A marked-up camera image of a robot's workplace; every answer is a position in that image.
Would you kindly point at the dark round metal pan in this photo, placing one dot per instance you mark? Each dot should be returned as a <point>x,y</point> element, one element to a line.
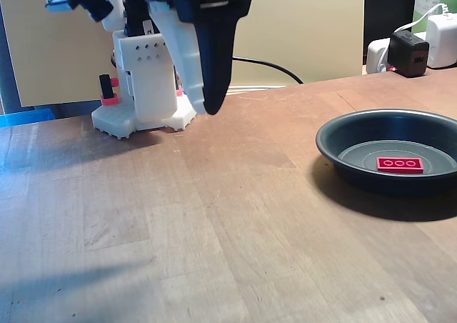
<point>357,148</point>

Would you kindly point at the red lego block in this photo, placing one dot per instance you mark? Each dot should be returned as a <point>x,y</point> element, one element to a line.
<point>400,165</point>

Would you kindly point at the white wall plug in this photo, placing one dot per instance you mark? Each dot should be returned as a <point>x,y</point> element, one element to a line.
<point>375,56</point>

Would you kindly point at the white power adapter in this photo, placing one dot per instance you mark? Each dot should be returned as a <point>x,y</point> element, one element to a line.
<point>442,40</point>

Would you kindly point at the black monitor panel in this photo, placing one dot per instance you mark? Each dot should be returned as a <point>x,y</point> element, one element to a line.
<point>389,8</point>

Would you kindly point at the black power adapter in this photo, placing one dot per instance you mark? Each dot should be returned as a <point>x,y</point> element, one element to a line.
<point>408,53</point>

